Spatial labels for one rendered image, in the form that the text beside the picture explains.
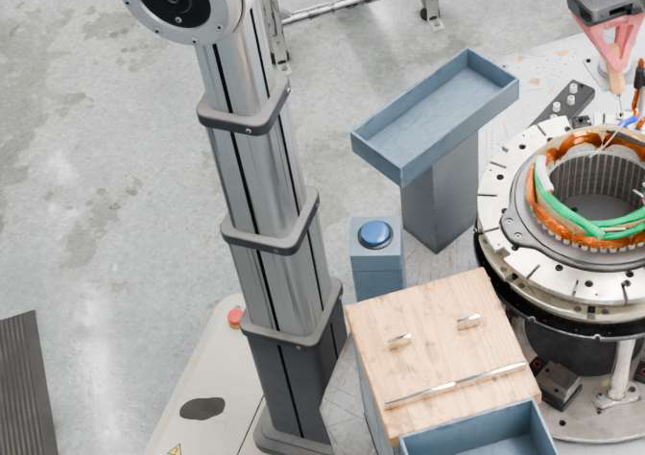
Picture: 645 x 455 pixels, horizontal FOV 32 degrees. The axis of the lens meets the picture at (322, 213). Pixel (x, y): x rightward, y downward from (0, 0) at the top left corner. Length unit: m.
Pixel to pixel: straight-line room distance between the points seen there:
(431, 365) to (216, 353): 1.08
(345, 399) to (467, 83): 0.52
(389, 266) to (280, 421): 0.72
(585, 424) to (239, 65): 0.70
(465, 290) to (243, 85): 0.40
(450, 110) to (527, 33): 1.69
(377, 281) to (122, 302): 1.38
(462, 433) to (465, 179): 0.53
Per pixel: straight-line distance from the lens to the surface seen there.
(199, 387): 2.36
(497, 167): 1.53
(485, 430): 1.38
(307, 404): 2.08
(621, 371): 1.59
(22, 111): 3.43
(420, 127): 1.68
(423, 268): 1.82
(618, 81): 1.34
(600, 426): 1.65
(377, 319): 1.42
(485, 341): 1.39
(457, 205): 1.79
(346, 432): 1.66
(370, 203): 2.93
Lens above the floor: 2.24
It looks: 50 degrees down
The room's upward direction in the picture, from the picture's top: 10 degrees counter-clockwise
